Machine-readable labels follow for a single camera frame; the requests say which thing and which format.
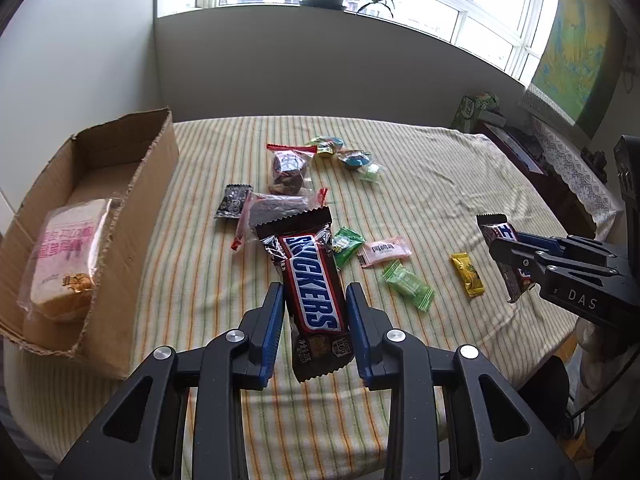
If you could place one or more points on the blue candy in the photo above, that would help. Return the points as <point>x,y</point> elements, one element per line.
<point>354,160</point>

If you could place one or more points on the green round container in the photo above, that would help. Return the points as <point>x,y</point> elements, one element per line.
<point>487,101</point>

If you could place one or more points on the bread packet with pink print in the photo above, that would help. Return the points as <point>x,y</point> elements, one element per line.
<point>65,255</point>

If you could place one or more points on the white lace cloth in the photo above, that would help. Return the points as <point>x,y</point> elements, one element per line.
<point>570,165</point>

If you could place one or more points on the white wardrobe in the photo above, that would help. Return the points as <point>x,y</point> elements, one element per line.
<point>75,60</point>

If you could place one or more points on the dark wooden cabinet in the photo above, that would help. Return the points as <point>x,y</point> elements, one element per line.
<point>565,205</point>

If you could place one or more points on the striped tablecloth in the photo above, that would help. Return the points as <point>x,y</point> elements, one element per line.
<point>425,200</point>

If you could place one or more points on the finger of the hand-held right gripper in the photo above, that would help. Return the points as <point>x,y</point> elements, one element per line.
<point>575,246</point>
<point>507,252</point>

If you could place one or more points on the yellow snack packet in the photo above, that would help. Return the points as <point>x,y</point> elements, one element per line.
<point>467,276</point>

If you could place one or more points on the dark green snack packet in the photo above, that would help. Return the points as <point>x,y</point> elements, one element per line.
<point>346,246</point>

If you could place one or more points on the small white box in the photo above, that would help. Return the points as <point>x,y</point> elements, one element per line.
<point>492,119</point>

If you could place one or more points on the cardboard box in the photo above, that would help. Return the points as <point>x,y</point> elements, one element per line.
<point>145,240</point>

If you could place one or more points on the multicoloured wrapped candy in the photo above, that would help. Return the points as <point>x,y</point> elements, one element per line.
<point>327,146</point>

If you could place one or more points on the green carton box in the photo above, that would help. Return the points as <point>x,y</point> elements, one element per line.
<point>465,112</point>

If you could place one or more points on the wall map poster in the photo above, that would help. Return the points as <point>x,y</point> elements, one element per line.
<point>575,45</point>

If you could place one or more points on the dark flat panel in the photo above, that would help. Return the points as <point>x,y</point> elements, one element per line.
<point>515,147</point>

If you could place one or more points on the black round seat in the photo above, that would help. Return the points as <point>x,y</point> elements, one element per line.
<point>545,390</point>

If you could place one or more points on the dark small ornament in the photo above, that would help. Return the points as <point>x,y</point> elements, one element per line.
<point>595,160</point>

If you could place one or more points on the red-edged clear date packet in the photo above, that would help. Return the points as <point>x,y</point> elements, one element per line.
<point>272,207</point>
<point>287,172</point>

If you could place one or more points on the brown chocolate bar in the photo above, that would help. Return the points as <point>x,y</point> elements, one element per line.
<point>492,232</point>
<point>312,290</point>

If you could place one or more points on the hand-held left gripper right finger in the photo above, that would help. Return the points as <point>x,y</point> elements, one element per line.
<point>357,330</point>

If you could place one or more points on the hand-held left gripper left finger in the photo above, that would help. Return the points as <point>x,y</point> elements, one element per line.
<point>272,330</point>

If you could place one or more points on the light green snack packet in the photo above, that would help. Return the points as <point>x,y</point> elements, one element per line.
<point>407,285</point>

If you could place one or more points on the pink snack packet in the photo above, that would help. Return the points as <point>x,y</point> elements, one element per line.
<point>384,251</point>

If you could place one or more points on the small black snack packet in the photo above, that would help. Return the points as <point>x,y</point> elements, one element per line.
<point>231,202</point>

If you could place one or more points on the light grey cloth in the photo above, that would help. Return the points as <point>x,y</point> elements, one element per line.
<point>607,375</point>

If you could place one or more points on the pale green candy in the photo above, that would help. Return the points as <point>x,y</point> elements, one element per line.
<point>371,173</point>

